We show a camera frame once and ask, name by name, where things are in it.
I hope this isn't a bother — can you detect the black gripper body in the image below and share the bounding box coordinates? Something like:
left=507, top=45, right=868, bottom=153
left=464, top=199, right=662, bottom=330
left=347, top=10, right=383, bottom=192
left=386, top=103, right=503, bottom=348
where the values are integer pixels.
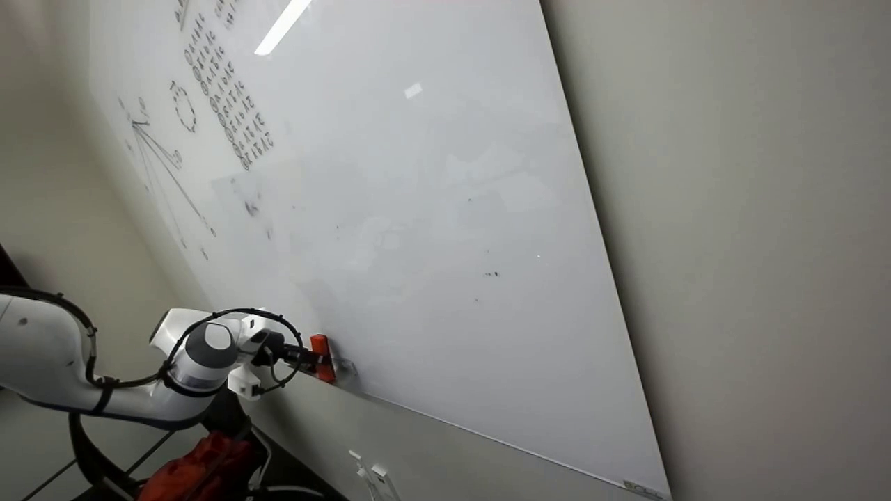
left=252, top=330, right=283, bottom=365

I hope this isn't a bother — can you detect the orange whiteboard eraser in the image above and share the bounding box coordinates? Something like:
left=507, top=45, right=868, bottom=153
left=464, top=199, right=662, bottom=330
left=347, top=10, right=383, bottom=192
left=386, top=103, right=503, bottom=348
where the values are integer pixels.
left=309, top=334, right=337, bottom=383

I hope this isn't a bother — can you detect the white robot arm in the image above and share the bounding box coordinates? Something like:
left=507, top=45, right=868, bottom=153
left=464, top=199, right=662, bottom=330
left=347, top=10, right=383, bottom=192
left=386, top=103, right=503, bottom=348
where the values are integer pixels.
left=0, top=290, right=316, bottom=427

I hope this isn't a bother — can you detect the red bag on floor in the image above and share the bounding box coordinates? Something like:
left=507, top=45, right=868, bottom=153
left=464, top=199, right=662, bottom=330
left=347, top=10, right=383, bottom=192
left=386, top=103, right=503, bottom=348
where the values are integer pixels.
left=135, top=433, right=259, bottom=501

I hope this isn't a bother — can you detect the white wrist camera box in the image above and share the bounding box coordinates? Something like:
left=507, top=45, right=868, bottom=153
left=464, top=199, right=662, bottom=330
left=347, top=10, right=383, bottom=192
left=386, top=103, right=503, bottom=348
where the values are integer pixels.
left=224, top=361, right=275, bottom=399

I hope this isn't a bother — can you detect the white wall power outlet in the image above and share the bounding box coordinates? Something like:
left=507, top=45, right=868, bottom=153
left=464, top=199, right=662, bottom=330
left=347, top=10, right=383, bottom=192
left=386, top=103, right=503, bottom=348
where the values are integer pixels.
left=347, top=450, right=400, bottom=501

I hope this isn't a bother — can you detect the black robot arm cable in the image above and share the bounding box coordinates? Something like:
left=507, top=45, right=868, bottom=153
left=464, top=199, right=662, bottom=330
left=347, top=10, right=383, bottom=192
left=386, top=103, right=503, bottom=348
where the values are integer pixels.
left=52, top=291, right=311, bottom=399

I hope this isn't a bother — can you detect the large white wall whiteboard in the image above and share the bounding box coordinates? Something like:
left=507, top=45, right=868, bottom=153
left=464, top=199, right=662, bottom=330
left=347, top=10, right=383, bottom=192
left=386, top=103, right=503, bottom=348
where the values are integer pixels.
left=45, top=0, right=670, bottom=497

